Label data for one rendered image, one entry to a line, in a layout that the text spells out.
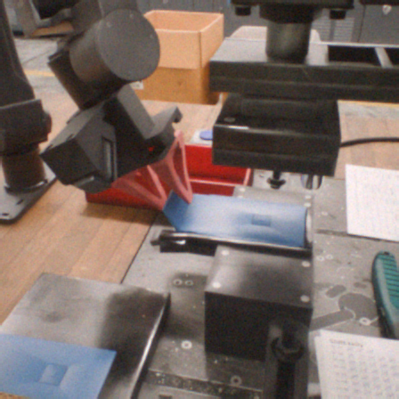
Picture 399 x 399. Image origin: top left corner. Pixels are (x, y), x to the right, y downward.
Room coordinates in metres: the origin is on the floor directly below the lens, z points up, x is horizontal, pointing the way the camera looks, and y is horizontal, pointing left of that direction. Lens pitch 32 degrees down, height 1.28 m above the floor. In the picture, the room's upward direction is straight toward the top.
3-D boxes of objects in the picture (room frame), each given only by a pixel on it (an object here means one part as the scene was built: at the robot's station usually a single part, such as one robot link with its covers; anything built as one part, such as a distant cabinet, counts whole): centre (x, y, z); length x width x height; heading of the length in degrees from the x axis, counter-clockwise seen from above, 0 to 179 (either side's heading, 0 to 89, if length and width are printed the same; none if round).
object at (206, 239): (0.38, -0.05, 0.98); 0.13 x 0.01 x 0.03; 78
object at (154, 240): (0.39, 0.02, 0.98); 0.07 x 0.02 x 0.01; 78
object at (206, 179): (0.63, 0.04, 0.93); 0.25 x 0.12 x 0.06; 78
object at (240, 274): (0.40, -0.07, 0.98); 0.20 x 0.10 x 0.01; 168
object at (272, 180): (0.57, -0.11, 0.95); 0.15 x 0.03 x 0.10; 168
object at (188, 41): (2.96, 0.16, 0.43); 0.59 x 0.54 x 0.58; 164
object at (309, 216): (0.40, -0.12, 0.98); 0.07 x 0.01 x 0.03; 168
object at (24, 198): (0.64, 0.28, 0.94); 0.20 x 0.07 x 0.08; 168
